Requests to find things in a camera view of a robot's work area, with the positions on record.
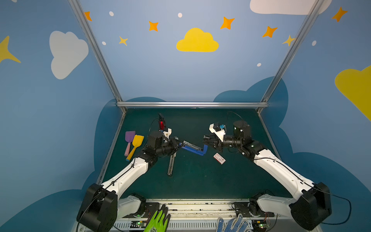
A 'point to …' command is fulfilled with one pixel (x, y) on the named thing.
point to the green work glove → (160, 221)
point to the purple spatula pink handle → (129, 136)
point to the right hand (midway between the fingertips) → (206, 136)
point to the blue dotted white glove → (233, 225)
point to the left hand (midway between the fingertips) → (186, 144)
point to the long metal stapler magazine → (171, 164)
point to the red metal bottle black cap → (162, 121)
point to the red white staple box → (219, 158)
